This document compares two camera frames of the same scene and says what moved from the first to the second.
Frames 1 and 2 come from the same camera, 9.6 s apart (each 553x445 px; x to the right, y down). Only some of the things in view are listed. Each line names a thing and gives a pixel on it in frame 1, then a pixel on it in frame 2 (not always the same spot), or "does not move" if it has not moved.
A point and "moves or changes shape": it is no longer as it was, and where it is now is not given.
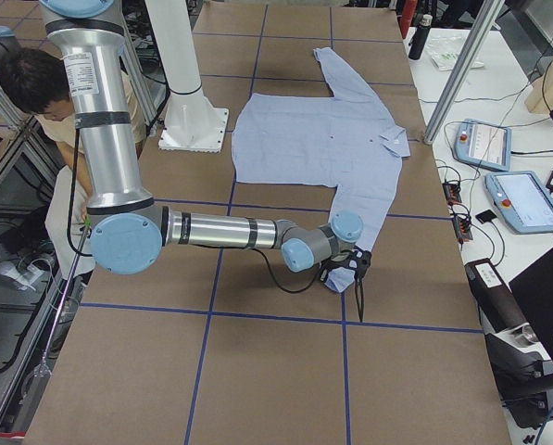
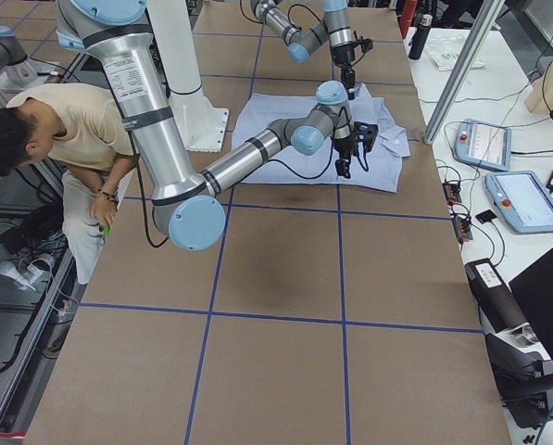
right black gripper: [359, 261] -> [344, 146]
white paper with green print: [445, 51] does not move
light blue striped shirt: [348, 141] moves or changes shape
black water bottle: [420, 37] does not move
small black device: [485, 216] does not move
